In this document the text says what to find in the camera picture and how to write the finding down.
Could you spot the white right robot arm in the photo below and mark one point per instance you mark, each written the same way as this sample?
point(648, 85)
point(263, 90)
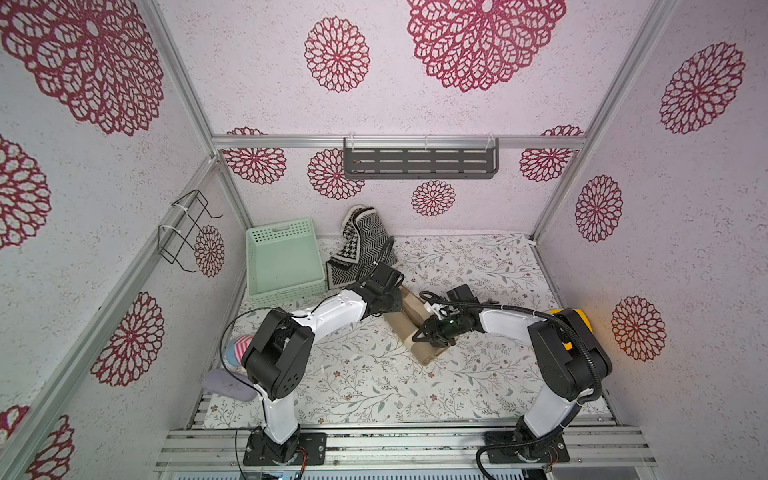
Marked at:
point(571, 361)

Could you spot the grey purple rolled cloth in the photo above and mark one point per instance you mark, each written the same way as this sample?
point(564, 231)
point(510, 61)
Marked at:
point(229, 384)

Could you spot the plush doll black hair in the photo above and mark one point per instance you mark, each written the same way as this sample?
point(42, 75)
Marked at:
point(234, 351)

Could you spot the dark grey wall shelf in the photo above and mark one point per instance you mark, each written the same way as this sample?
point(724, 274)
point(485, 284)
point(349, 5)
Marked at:
point(425, 163)

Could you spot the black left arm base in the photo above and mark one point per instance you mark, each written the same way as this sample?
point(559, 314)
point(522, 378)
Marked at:
point(285, 449)

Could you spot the brown beige plaid scarf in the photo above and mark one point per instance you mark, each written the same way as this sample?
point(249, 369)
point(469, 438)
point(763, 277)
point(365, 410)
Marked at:
point(405, 324)

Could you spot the black wire wall rack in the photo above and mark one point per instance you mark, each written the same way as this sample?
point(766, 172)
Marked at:
point(192, 242)

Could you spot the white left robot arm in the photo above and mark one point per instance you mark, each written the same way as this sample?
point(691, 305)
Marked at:
point(277, 355)

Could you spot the black white zigzag scarf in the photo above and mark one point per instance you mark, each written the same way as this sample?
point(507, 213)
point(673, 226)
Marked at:
point(366, 245)

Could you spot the aluminium corner frame post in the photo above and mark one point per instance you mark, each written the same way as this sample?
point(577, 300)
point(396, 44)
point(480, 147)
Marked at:
point(650, 31)

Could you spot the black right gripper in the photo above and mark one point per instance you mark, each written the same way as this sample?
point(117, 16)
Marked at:
point(433, 327)

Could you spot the mint green plastic basket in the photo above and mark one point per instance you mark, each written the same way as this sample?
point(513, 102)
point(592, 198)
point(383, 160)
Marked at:
point(284, 262)

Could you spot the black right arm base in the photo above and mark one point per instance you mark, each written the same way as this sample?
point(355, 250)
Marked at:
point(521, 447)

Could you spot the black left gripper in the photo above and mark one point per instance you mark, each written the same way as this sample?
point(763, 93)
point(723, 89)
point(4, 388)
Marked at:
point(398, 304)

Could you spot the yellow fabric hat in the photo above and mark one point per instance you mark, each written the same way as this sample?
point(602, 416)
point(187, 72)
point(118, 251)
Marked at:
point(573, 317)

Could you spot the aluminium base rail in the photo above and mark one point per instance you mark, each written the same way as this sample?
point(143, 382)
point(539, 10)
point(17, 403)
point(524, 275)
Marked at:
point(593, 442)

